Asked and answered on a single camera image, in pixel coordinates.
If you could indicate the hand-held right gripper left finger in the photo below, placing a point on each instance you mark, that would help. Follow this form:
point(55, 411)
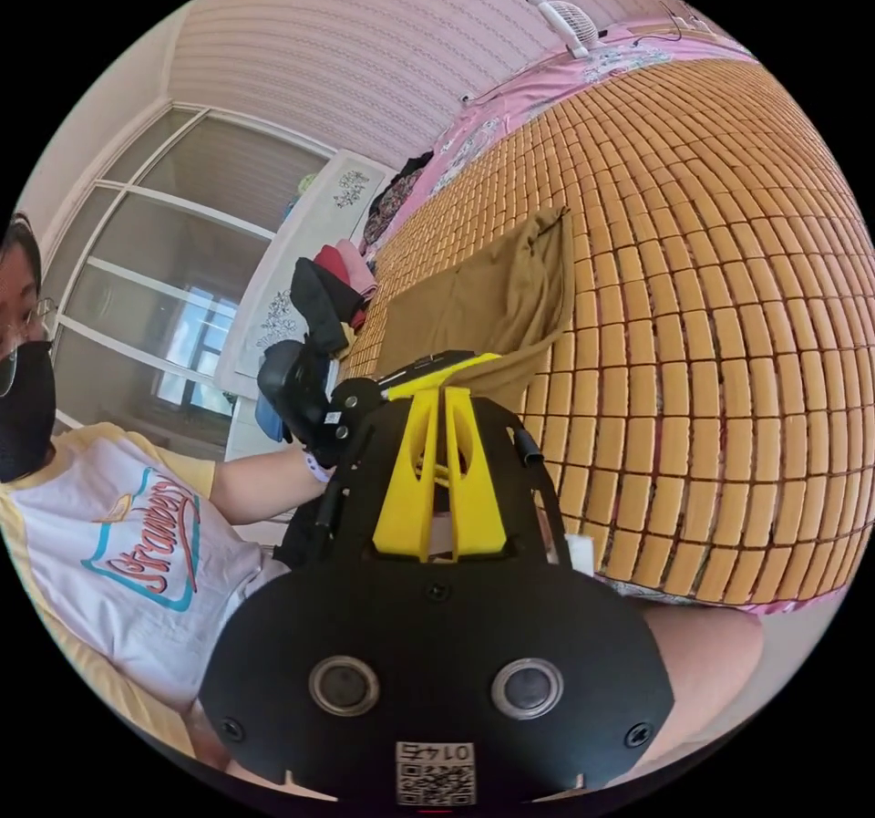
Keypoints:
point(403, 496)

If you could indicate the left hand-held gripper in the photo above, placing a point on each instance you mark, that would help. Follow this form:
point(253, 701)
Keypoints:
point(301, 387)

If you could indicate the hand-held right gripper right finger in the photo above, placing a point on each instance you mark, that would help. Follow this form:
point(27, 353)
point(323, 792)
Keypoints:
point(478, 496)

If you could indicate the brown long sleeve shirt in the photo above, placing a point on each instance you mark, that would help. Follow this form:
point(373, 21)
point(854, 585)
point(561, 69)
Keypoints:
point(478, 284)

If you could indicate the person's left forearm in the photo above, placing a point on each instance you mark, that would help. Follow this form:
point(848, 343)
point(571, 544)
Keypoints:
point(266, 486)

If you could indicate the pile of clothes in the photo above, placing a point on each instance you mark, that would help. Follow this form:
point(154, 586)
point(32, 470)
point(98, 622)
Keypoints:
point(328, 298)

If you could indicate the dark floral garment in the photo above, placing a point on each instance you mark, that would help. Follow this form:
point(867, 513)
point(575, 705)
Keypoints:
point(396, 195)

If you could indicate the white panel with floral print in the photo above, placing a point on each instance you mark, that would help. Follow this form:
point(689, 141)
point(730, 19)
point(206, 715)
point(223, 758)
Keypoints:
point(321, 230)

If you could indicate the bed with woven mat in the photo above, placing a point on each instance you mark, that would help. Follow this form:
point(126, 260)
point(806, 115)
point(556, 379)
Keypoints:
point(718, 284)

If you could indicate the person's body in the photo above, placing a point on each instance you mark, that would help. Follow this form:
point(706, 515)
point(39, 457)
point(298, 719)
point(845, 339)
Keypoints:
point(116, 558)

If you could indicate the window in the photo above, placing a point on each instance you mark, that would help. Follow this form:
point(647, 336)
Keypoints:
point(171, 243)

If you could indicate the white fan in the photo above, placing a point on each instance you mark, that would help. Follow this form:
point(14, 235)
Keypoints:
point(571, 21)

